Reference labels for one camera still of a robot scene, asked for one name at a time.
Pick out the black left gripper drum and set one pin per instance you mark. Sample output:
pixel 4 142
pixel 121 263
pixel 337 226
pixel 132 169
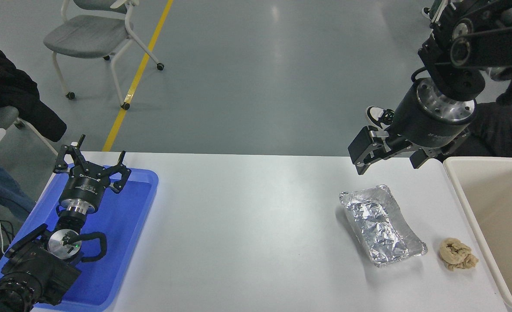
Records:
pixel 86 184

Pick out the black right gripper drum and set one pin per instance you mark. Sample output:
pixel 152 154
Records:
pixel 416 125

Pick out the silver foil tray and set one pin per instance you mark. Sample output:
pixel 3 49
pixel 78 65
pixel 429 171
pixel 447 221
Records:
pixel 381 225

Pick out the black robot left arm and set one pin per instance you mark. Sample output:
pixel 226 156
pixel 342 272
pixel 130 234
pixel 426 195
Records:
pixel 34 268

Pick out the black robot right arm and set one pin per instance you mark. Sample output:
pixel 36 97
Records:
pixel 490 43

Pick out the blue plastic tray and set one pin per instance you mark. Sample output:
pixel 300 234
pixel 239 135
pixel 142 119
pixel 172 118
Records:
pixel 121 225

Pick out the grey wheeled chair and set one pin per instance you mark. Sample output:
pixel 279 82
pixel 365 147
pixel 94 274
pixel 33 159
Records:
pixel 4 116

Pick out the large pale bin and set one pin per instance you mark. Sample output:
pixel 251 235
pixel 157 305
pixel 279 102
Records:
pixel 498 216

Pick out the crumpled tan paper ball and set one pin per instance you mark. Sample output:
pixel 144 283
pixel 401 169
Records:
pixel 457 255

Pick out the grey chair with white frame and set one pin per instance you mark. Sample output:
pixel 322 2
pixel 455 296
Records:
pixel 86 34

